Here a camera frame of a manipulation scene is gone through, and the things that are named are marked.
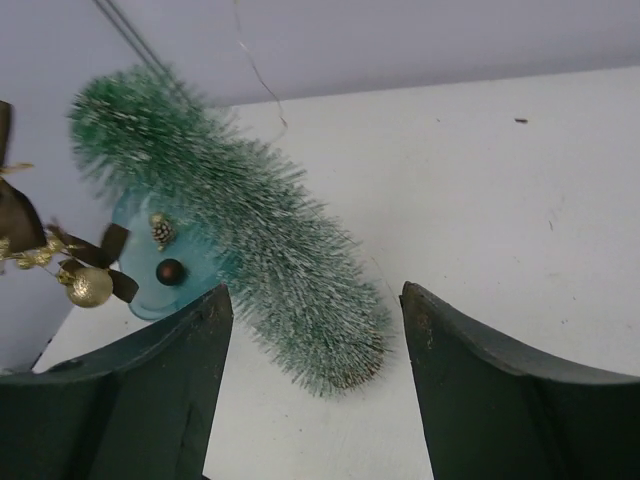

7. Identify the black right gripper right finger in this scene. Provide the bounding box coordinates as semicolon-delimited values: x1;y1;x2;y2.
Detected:
400;282;639;479

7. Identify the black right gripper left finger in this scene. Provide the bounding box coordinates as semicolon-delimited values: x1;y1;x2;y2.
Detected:
1;285;233;479

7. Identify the gold ball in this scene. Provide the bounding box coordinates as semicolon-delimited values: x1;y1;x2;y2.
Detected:
56;260;114;308

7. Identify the brown matte ball ornament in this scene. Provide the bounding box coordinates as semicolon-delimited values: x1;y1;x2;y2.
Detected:
156;258;187;286

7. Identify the gold berry sprig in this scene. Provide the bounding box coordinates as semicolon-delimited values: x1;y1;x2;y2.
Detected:
1;163;81;274

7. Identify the teal transparent plastic bin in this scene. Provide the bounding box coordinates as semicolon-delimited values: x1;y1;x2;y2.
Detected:
112;191;237;321

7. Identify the brown ribbon bow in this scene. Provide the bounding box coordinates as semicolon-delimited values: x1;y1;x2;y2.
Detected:
1;101;139;309

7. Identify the small frosted green christmas tree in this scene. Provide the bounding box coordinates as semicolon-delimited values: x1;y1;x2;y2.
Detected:
68;66;391;396

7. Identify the frosted pine cone ornament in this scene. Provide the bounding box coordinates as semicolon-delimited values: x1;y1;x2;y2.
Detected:
149;212;176;251

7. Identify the left aluminium corner post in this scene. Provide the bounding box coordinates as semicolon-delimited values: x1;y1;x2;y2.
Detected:
92;0;190;102

